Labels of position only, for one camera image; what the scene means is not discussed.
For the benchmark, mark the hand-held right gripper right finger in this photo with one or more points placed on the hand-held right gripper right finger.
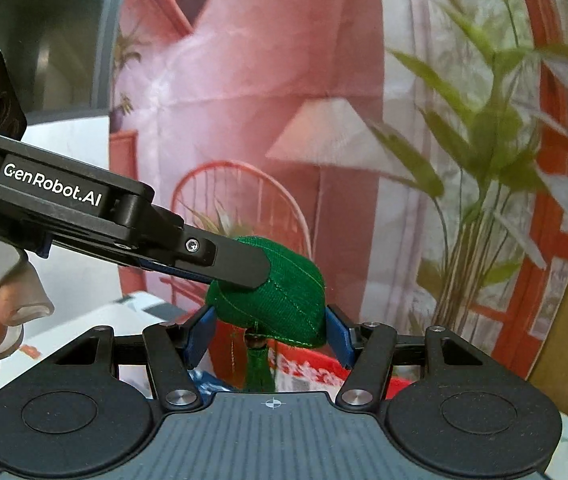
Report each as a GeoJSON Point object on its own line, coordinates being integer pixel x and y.
{"type": "Point", "coordinates": [340, 332]}

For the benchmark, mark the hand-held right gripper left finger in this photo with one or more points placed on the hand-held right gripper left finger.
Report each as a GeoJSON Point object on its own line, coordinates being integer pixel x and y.
{"type": "Point", "coordinates": [199, 335]}

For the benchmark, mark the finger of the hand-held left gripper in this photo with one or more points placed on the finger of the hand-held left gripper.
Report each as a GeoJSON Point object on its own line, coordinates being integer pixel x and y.
{"type": "Point", "coordinates": [223, 262]}

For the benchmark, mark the red cardboard box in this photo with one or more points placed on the red cardboard box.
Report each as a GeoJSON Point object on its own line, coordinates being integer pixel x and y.
{"type": "Point", "coordinates": [309, 371]}

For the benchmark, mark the green fabric sachet with tassel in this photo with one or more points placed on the green fabric sachet with tassel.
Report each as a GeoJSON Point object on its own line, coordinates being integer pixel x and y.
{"type": "Point", "coordinates": [286, 302]}

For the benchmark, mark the person's left hand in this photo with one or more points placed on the person's left hand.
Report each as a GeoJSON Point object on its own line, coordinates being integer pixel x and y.
{"type": "Point", "coordinates": [11, 305]}

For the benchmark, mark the blue patterned cloth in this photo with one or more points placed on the blue patterned cloth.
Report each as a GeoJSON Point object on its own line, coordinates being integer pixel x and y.
{"type": "Point", "coordinates": [211, 384]}

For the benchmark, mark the printed room scene backdrop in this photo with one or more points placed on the printed room scene backdrop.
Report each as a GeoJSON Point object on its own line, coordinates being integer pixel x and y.
{"type": "Point", "coordinates": [324, 70]}

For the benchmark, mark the grey window frame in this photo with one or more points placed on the grey window frame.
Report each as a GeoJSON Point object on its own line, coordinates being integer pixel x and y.
{"type": "Point", "coordinates": [109, 50]}

